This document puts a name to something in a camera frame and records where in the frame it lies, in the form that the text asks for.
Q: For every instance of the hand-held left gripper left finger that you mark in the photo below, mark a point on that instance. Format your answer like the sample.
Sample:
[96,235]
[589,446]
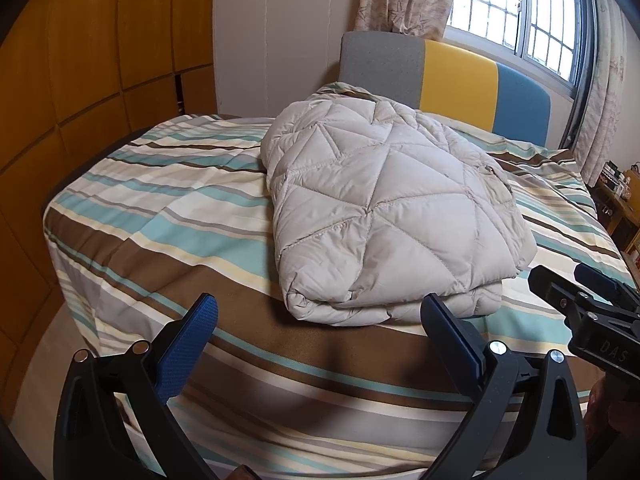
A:
[196,325]

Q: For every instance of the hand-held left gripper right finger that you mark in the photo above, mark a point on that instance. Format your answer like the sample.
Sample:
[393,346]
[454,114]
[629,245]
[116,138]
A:
[452,332]

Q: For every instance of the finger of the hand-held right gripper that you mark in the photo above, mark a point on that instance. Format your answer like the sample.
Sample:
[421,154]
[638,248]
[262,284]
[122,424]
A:
[615,287]
[562,295]

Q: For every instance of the beige quilted down jacket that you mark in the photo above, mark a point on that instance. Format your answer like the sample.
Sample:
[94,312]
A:
[390,200]

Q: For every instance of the person's right hand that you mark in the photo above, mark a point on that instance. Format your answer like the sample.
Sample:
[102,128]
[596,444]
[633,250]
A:
[600,412]

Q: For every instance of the cluttered wooden desk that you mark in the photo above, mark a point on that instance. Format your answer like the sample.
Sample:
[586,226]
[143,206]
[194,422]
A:
[622,205]

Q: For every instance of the striped bed cover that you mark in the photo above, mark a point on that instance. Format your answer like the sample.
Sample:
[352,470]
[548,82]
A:
[175,240]

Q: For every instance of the grey yellow blue headboard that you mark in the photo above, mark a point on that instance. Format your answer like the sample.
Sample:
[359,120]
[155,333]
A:
[460,75]

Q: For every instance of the wooden wardrobe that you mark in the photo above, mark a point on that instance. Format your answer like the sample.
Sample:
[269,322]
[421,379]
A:
[100,75]

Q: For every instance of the barred window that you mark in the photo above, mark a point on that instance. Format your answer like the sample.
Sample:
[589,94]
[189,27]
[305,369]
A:
[525,10]

